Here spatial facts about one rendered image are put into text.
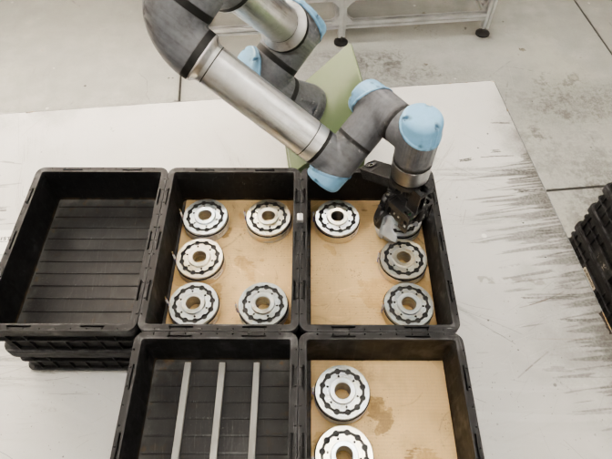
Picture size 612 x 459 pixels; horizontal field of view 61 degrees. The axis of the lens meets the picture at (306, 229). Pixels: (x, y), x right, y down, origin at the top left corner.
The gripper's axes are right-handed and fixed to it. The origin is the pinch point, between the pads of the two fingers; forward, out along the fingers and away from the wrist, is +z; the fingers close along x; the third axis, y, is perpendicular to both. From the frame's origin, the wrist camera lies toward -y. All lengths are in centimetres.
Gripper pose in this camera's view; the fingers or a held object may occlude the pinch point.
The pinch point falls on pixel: (388, 227)
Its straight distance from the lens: 119.1
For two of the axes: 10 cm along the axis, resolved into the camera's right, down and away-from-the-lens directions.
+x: 7.9, -5.0, 3.5
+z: 0.0, 5.7, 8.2
